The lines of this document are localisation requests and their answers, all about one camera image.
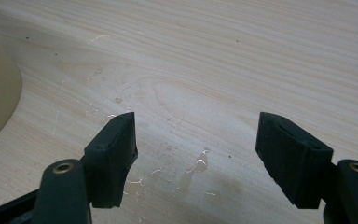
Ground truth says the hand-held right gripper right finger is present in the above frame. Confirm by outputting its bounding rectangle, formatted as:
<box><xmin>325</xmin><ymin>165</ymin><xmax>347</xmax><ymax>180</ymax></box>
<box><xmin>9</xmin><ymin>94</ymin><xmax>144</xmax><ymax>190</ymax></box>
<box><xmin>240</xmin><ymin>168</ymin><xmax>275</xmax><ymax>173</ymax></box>
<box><xmin>255</xmin><ymin>111</ymin><xmax>336</xmax><ymax>210</ymax></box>

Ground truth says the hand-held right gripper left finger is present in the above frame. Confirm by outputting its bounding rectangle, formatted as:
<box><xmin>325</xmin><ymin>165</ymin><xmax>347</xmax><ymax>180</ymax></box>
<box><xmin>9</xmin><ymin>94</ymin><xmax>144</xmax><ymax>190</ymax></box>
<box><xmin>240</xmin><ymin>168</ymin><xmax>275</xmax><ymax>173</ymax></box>
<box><xmin>83</xmin><ymin>111</ymin><xmax>140</xmax><ymax>210</ymax></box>

